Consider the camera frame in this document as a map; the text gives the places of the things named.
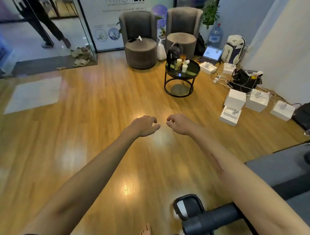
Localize person's foot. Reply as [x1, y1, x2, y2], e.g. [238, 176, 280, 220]
[139, 223, 152, 235]

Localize black case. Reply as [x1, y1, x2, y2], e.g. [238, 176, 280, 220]
[292, 103, 310, 131]

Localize white sports backpack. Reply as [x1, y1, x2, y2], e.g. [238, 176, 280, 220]
[221, 35, 246, 65]

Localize black handbag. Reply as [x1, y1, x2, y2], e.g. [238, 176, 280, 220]
[166, 43, 184, 62]

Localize flat white box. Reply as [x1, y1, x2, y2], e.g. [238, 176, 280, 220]
[199, 61, 218, 74]

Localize black backpack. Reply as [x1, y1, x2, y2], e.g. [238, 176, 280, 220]
[194, 32, 206, 56]

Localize large clear water bottle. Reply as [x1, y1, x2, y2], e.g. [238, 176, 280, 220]
[207, 23, 223, 48]

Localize small potted plant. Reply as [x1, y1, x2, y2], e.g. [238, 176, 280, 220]
[157, 15, 168, 47]

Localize white cables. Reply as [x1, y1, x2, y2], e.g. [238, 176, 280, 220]
[209, 63, 302, 108]

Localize round black side table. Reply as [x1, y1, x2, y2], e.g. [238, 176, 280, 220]
[164, 59, 201, 98]

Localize black vacuum cleaner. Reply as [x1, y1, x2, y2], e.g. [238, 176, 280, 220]
[172, 194, 245, 235]

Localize small white box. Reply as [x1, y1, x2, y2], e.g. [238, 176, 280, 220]
[222, 63, 237, 75]

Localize pile of beige sandals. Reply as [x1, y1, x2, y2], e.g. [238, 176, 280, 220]
[70, 45, 94, 68]

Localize black open bag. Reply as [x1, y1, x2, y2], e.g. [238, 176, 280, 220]
[228, 69, 263, 94]

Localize person's right hand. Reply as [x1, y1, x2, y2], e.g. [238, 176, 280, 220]
[166, 114, 195, 136]

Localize tall green plant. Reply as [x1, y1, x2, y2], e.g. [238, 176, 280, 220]
[202, 0, 220, 30]

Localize open white box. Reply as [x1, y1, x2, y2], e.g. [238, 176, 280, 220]
[219, 106, 242, 127]

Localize white poster banner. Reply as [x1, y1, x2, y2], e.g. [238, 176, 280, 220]
[79, 0, 175, 53]

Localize person's left forearm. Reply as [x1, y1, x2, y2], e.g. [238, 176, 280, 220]
[21, 126, 140, 235]

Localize white plastic bag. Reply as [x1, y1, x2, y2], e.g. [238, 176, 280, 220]
[157, 41, 167, 61]

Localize dark door mat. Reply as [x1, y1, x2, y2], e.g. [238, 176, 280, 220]
[12, 56, 98, 76]

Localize glass door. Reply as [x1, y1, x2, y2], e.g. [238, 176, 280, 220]
[0, 0, 98, 78]

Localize open laptop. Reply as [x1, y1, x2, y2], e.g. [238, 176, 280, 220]
[196, 46, 223, 65]

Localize person's left hand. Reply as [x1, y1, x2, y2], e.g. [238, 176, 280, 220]
[130, 115, 161, 138]

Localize person's right forearm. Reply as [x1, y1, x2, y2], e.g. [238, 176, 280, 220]
[185, 125, 310, 235]

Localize grey round armchair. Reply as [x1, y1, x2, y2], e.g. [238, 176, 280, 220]
[118, 11, 158, 70]
[166, 7, 203, 60]

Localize white cube box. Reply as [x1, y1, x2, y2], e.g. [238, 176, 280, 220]
[270, 100, 296, 122]
[223, 89, 247, 108]
[245, 89, 271, 113]

